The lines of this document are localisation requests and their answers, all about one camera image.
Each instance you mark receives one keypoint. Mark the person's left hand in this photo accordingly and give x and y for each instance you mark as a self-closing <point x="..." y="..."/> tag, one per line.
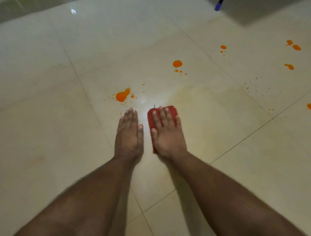
<point x="128" y="138"/>

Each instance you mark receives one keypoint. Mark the person's right hand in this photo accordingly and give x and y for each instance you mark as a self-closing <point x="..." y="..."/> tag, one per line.
<point x="168" y="138"/>

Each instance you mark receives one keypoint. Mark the red cloth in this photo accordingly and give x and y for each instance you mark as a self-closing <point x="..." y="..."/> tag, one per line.
<point x="150" y="121"/>

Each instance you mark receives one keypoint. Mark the orange liquid spill drops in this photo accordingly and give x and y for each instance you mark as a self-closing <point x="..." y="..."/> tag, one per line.
<point x="121" y="96"/>

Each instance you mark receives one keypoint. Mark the person's left forearm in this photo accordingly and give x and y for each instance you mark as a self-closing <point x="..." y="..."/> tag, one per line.
<point x="80" y="199"/>

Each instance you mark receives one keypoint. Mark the person's right forearm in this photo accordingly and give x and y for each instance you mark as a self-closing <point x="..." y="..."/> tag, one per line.
<point x="230" y="201"/>

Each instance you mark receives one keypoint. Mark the cream tiled floor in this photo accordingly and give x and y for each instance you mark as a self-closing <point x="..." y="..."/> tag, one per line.
<point x="48" y="133"/>

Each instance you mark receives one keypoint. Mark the black pole with blue tip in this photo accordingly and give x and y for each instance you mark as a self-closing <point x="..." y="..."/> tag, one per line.
<point x="218" y="5"/>

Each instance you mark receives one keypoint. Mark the white baseboard ledge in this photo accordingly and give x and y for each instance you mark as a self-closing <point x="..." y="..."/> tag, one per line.
<point x="24" y="9"/>

